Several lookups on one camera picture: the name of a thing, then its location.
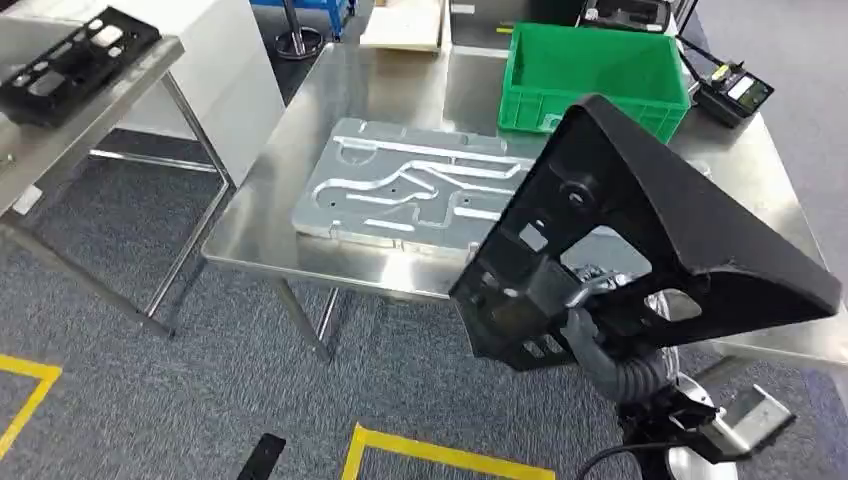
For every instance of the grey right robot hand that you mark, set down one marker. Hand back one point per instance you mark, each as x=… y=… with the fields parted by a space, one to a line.
x=583 y=331

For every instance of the black plastic panel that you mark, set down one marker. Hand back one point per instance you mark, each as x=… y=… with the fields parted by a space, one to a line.
x=662 y=192

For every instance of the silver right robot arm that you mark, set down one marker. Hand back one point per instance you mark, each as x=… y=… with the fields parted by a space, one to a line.
x=692 y=464

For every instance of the aluminium fixture plate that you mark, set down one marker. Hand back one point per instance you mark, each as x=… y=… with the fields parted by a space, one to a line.
x=384 y=192

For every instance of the green plastic crate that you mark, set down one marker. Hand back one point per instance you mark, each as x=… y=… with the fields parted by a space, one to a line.
x=596 y=66

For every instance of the black handheld device with labels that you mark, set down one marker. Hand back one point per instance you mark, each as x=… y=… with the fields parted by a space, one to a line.
x=732 y=93

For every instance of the black tray with parts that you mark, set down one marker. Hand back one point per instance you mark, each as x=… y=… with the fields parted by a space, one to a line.
x=73 y=66
x=626 y=13

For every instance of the stainless steel table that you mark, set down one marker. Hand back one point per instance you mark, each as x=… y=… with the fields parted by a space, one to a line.
x=477 y=26
x=371 y=86
x=99 y=112

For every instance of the black robot foot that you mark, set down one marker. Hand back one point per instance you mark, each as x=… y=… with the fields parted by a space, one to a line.
x=262 y=458

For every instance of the pale wooden board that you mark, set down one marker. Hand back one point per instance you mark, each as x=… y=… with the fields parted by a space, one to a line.
x=404 y=23

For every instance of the stanchion with chrome base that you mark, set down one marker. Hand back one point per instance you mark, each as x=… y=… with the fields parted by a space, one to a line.
x=298 y=41

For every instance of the white cabinet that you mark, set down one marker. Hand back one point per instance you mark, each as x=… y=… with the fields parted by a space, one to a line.
x=225 y=79

